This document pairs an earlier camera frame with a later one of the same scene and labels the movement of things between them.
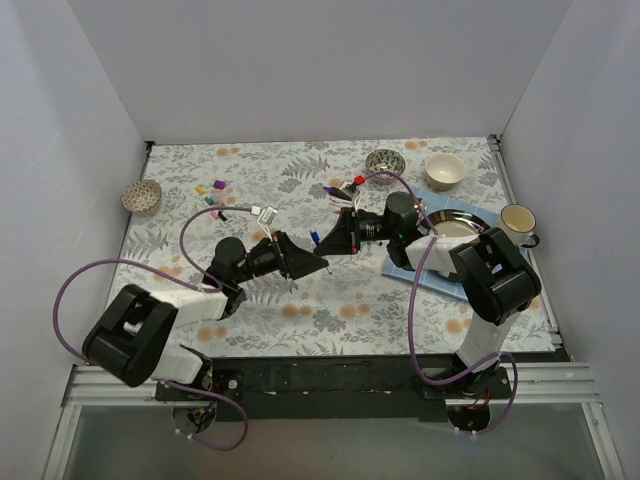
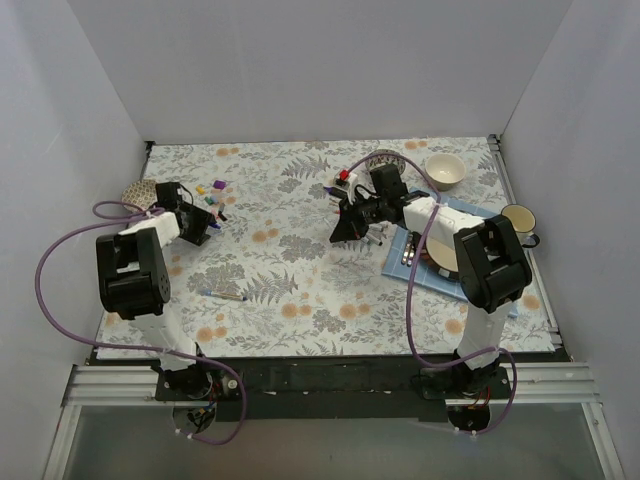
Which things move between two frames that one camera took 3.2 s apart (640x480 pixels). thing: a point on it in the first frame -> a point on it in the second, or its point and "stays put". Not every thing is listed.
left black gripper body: [282, 255] -> [201, 226]
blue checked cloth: [429, 201] stays put
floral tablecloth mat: [191, 197] stays put
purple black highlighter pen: [334, 191] stays put
